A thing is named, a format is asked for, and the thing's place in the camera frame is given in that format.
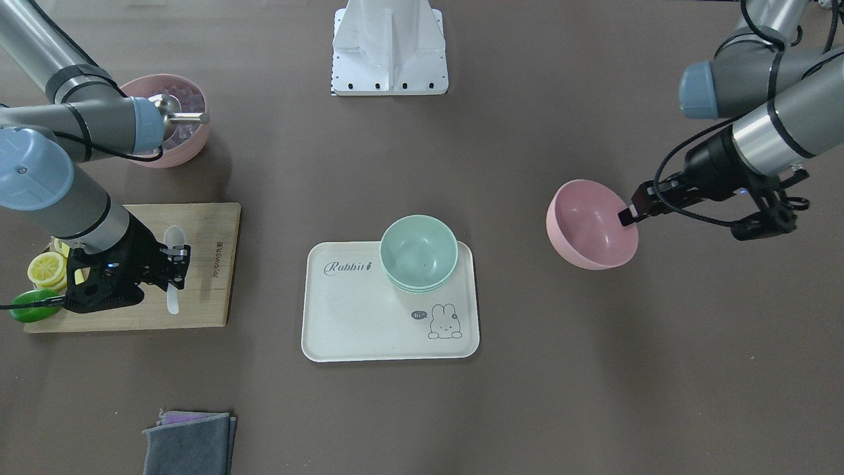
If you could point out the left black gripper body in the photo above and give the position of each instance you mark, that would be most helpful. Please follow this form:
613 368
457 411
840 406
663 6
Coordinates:
711 161

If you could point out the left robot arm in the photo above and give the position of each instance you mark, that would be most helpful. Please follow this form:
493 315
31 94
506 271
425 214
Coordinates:
776 108

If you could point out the green lime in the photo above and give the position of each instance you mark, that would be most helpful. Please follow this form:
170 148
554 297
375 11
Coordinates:
36 305

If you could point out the grey folded cloth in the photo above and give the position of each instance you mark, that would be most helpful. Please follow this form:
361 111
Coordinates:
202 446

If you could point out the large pink bowl with ice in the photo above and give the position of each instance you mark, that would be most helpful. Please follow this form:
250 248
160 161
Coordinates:
188 139

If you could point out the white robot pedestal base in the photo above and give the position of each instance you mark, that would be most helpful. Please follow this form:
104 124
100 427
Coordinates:
389 48

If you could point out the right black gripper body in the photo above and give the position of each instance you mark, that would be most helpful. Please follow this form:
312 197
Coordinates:
139 241

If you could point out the green bowl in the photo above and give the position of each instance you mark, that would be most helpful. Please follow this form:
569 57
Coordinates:
419 253

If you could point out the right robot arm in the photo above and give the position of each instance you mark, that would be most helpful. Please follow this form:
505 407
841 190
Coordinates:
87 116

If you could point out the cream rabbit tray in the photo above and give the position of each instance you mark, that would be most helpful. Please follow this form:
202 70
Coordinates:
352 312

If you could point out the lemon slice under knife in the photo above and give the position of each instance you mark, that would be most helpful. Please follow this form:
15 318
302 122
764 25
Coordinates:
60 247

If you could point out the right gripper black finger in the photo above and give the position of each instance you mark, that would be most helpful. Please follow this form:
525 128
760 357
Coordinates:
178 261

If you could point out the steel ladle scoop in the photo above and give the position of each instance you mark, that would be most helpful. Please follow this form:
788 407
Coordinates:
170 110

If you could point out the top lemon slice stack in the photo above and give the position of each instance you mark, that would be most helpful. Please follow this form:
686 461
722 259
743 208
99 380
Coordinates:
48 270

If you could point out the purple cloth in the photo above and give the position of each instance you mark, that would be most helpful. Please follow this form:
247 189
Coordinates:
175 417

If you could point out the small pink bowl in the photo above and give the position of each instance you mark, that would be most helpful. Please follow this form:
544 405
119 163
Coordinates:
583 226

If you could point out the white ceramic spoon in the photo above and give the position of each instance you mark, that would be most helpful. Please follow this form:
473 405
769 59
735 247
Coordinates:
174 236

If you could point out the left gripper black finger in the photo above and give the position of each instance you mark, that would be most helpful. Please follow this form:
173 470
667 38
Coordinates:
628 216

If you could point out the bamboo cutting board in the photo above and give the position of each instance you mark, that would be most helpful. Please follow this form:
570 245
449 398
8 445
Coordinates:
212 231

